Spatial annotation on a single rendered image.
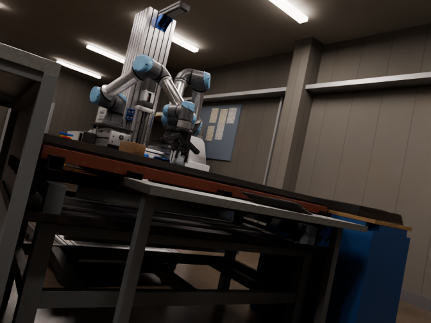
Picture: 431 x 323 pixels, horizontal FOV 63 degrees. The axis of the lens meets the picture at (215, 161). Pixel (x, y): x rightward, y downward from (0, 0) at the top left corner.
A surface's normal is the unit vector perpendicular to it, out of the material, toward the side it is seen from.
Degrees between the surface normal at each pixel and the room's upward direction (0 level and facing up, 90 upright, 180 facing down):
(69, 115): 90
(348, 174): 90
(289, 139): 90
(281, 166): 90
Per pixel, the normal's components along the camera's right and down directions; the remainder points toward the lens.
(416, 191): -0.75, -0.21
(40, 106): 0.55, 0.07
